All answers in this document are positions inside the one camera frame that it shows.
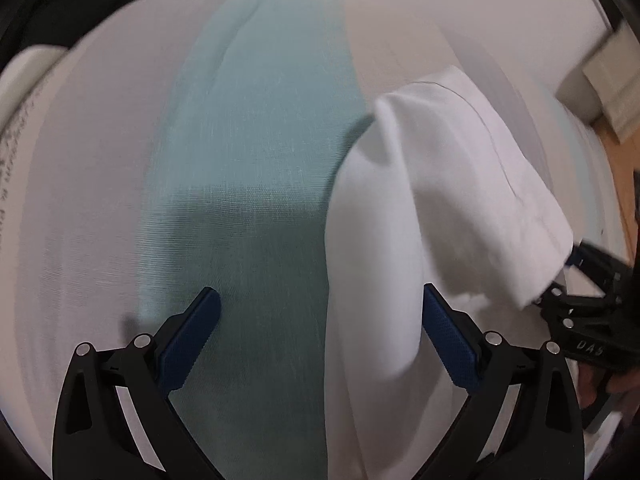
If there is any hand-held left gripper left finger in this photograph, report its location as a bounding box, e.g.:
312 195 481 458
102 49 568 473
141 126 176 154
51 287 236 480

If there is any person's right hand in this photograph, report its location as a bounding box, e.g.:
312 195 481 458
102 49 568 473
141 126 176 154
577 366 640 426

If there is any dark cloth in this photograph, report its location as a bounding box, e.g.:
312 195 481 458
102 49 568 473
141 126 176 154
0 0 147 68

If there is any beige furniture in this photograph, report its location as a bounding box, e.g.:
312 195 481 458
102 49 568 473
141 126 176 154
554 19 640 147

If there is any striped bed sheet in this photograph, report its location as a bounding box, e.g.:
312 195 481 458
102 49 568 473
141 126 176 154
0 0 626 480

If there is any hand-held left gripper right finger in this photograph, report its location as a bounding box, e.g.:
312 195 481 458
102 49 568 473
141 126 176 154
410 284 584 480

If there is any white garment with navy trim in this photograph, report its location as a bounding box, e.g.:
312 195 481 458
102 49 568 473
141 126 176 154
324 65 574 480

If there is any white pillow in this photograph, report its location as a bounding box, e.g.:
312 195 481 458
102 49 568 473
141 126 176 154
0 44 73 126

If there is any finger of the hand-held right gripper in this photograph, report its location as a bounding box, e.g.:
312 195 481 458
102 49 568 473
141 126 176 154
535 282 623 333
565 241 626 283

